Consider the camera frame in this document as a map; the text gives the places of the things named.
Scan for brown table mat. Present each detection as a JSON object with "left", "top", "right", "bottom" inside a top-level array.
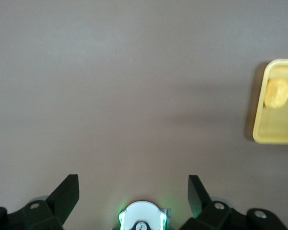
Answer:
[{"left": 0, "top": 0, "right": 288, "bottom": 230}]

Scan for yellow potato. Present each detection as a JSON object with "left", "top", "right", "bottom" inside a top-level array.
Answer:
[{"left": 264, "top": 77, "right": 288, "bottom": 110}]

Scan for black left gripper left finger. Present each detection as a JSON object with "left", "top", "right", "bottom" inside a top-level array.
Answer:
[{"left": 0, "top": 174, "right": 80, "bottom": 230}]

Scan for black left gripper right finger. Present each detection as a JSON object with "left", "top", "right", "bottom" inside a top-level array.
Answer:
[{"left": 180, "top": 174, "right": 288, "bottom": 230}]

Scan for yellow plastic tray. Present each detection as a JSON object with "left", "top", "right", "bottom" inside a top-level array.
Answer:
[{"left": 252, "top": 58, "right": 288, "bottom": 144}]

